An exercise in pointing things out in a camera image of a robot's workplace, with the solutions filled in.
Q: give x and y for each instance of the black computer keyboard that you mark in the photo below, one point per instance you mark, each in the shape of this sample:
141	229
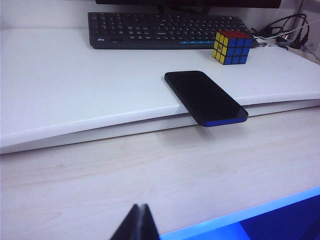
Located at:
155	31

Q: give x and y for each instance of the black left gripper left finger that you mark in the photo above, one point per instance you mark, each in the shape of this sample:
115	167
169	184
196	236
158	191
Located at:
126	227

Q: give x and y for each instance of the Rubik's cube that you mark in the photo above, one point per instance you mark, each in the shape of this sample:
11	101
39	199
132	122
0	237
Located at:
232	47

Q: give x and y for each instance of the white desk riser platform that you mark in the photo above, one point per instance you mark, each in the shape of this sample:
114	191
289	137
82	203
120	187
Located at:
75	95

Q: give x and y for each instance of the black computer monitor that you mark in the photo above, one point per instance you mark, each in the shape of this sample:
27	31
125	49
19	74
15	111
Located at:
187	2

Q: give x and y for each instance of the black smartphone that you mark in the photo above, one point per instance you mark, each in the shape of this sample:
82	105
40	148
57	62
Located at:
205	98

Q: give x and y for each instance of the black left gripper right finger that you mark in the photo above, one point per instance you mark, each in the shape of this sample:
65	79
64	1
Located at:
147	225

